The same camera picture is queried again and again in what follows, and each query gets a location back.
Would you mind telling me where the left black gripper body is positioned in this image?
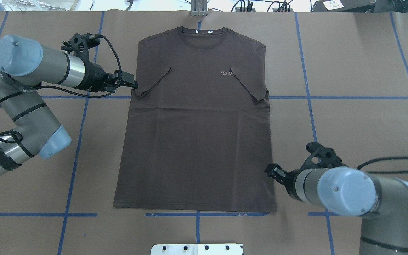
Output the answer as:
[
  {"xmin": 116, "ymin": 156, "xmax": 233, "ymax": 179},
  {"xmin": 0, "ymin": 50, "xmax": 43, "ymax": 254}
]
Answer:
[{"xmin": 82, "ymin": 61, "xmax": 120, "ymax": 93}]

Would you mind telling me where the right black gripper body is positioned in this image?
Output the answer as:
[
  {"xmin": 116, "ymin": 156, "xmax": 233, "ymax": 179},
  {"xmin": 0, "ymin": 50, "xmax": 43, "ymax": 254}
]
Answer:
[{"xmin": 283, "ymin": 170, "xmax": 301, "ymax": 201}]

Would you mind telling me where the dark brown t-shirt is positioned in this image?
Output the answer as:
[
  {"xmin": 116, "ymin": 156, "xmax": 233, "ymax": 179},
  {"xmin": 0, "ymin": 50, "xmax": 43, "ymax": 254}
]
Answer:
[{"xmin": 112, "ymin": 27, "xmax": 277, "ymax": 213}]

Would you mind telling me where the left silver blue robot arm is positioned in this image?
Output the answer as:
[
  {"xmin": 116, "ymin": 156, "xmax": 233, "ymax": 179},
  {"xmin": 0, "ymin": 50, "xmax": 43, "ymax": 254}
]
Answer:
[{"xmin": 0, "ymin": 33, "xmax": 138, "ymax": 176}]

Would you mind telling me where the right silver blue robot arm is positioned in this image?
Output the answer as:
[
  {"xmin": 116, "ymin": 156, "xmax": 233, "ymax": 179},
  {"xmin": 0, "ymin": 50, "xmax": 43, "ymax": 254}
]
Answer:
[{"xmin": 264, "ymin": 164, "xmax": 408, "ymax": 255}]

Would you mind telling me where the clear plastic tray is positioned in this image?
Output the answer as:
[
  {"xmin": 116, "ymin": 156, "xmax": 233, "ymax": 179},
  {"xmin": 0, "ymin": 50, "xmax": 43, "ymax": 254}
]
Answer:
[{"xmin": 0, "ymin": 0, "xmax": 80, "ymax": 11}]

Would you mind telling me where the black box with label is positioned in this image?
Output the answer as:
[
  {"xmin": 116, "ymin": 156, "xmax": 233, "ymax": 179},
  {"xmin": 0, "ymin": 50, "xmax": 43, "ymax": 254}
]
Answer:
[{"xmin": 311, "ymin": 0, "xmax": 376, "ymax": 13}]

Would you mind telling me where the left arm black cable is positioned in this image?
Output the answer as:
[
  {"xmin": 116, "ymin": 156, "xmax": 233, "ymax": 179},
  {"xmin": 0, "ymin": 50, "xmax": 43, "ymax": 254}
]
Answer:
[{"xmin": 0, "ymin": 34, "xmax": 124, "ymax": 143}]

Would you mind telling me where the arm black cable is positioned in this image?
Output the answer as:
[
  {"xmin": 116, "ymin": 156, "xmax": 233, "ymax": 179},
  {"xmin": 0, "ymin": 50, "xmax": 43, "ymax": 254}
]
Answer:
[
  {"xmin": 0, "ymin": 34, "xmax": 124, "ymax": 143},
  {"xmin": 356, "ymin": 157, "xmax": 408, "ymax": 175}
]

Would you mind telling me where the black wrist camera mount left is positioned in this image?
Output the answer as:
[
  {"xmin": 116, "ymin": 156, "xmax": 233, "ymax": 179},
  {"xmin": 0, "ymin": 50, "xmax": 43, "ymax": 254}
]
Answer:
[{"xmin": 61, "ymin": 33, "xmax": 100, "ymax": 61}]

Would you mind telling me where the aluminium frame post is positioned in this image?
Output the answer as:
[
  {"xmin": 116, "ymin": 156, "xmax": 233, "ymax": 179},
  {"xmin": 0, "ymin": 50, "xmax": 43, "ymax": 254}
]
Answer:
[{"xmin": 188, "ymin": 0, "xmax": 208, "ymax": 17}]

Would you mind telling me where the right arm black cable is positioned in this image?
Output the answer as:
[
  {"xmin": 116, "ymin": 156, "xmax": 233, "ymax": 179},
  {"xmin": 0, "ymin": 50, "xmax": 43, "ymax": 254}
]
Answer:
[{"xmin": 356, "ymin": 157, "xmax": 408, "ymax": 175}]

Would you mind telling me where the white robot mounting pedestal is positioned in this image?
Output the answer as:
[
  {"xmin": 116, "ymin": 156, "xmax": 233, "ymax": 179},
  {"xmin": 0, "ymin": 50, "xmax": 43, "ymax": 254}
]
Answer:
[{"xmin": 150, "ymin": 243, "xmax": 244, "ymax": 255}]

